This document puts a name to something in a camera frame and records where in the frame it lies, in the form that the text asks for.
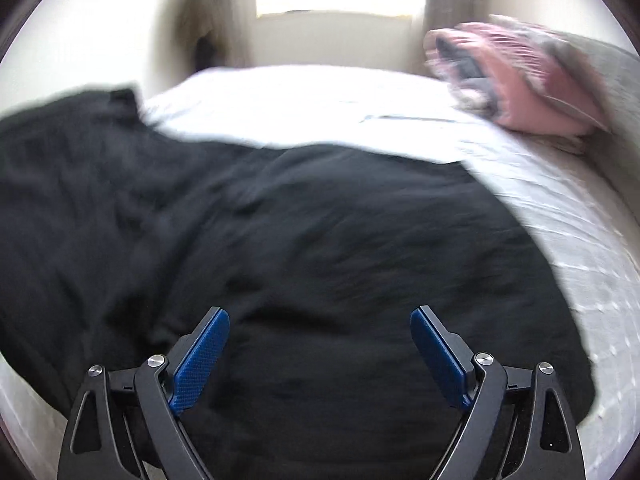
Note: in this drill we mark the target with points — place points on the black long coat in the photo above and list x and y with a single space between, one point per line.
300 240

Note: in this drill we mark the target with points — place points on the grey padded headboard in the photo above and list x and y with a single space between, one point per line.
615 90

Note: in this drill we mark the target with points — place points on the pink velvet pillow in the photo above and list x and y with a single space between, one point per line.
560 60

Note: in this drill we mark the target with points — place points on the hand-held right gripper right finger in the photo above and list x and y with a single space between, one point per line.
440 360

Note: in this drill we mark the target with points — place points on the pink and grey quilt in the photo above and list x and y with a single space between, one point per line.
510 85

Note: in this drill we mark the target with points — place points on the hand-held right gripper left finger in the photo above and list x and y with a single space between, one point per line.
200 360

